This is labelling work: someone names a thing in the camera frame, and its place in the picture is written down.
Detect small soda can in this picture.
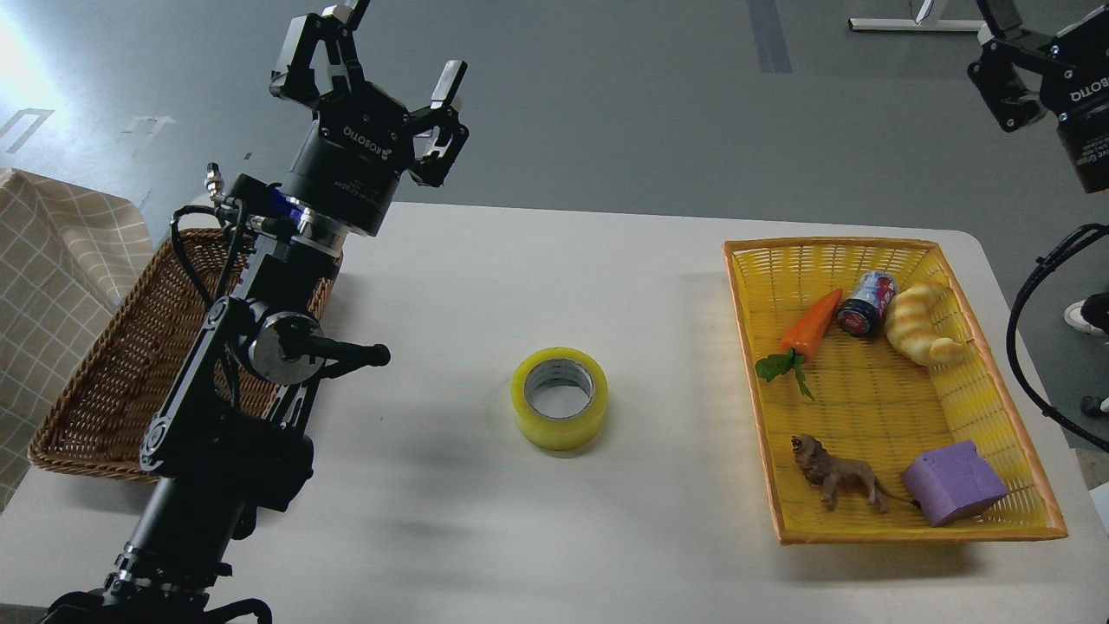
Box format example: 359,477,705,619
835,272,899,337

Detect beige checkered cloth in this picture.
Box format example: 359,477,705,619
1,167,153,504

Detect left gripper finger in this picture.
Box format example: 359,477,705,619
409,60,469,188
269,0,372,109

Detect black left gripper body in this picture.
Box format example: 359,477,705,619
279,86,413,236

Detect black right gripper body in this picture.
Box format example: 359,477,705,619
1042,13,1108,193

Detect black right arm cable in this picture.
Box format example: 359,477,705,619
1005,223,1109,453

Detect white sneaker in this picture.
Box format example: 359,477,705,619
1064,296,1108,336

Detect yellow tape roll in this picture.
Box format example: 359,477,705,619
509,347,607,452

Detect white desk foot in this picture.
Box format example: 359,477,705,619
847,1,985,33

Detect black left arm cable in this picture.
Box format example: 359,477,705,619
170,162,261,304

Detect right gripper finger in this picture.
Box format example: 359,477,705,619
967,1,1062,132

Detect toy croissant bread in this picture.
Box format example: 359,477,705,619
885,282,968,367

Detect brown toy lion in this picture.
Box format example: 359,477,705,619
788,434,923,514

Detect purple foam block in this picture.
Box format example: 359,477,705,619
901,441,1010,528

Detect orange toy carrot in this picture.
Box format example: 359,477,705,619
754,289,843,400

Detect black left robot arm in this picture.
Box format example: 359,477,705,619
43,1,469,623

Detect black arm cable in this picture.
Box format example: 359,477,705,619
1005,223,1109,453
170,162,261,304

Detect brown wicker basket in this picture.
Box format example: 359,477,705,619
28,228,344,483

